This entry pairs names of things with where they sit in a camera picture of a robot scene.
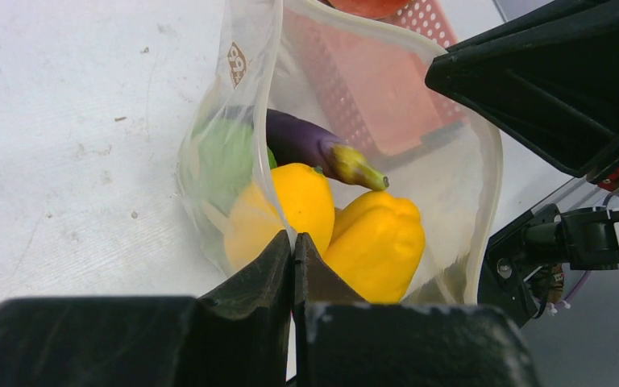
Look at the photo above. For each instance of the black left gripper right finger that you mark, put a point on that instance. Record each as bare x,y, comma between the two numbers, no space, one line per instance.
342,340

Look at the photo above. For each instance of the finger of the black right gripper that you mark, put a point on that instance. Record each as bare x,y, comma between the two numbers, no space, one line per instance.
549,79

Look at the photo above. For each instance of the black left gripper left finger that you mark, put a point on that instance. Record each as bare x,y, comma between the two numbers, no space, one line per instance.
235,335

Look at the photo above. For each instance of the yellow toy bell pepper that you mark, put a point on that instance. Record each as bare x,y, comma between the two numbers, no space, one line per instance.
377,244

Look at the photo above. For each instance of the yellow toy lemon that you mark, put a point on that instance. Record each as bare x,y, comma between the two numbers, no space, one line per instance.
306,201

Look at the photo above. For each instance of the green toy apple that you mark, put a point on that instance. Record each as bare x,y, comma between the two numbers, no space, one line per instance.
221,160

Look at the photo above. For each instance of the purple toy eggplant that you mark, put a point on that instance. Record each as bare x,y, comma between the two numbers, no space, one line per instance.
294,140

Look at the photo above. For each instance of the red watermelon slice toy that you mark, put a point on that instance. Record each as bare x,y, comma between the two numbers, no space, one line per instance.
369,9

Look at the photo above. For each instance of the clear dotted zip top bag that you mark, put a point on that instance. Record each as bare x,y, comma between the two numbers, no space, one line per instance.
455,180

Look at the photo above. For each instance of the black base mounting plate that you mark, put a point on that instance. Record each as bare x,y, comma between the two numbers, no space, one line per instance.
505,269

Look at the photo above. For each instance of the pink perforated plastic basket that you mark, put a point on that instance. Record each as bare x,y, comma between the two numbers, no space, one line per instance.
368,76

